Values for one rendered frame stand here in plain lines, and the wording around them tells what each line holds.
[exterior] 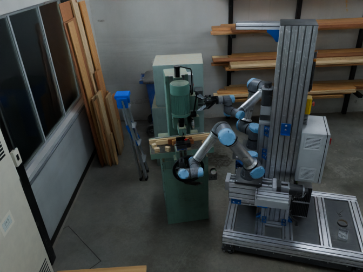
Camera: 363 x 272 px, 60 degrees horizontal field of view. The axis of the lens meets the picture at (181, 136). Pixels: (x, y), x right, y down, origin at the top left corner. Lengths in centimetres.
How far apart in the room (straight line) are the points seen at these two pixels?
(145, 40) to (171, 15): 56
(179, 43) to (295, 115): 293
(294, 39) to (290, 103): 48
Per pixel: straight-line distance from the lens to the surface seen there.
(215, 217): 354
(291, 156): 279
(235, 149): 236
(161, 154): 293
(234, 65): 473
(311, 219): 337
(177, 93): 276
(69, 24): 393
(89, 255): 337
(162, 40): 512
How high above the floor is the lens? 245
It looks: 29 degrees down
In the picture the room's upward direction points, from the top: 3 degrees counter-clockwise
